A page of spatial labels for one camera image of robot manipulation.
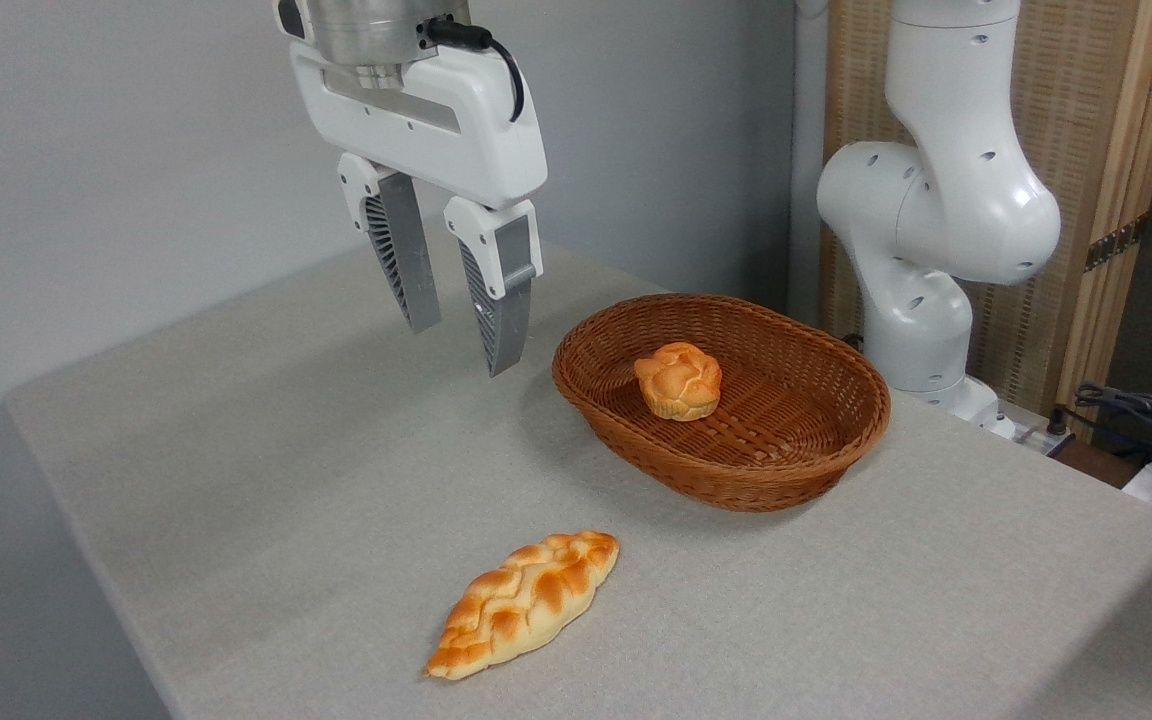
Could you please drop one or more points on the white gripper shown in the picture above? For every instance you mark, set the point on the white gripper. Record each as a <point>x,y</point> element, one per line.
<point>456,130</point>

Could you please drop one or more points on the round golden bread roll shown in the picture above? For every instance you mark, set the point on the round golden bread roll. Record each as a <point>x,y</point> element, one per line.
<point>678,382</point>

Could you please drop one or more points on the braided golden bread loaf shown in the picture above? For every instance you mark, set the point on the braided golden bread loaf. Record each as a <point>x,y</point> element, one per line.
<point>526,600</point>

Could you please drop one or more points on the brown wicker basket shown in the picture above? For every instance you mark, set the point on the brown wicker basket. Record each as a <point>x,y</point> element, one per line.
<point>796,420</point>

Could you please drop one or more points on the wooden folding screen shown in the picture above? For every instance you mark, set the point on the wooden folding screen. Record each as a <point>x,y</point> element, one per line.
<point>1086,130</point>

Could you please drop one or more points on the dark metal screen hinge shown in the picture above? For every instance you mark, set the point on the dark metal screen hinge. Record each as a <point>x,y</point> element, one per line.
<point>1116,242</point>

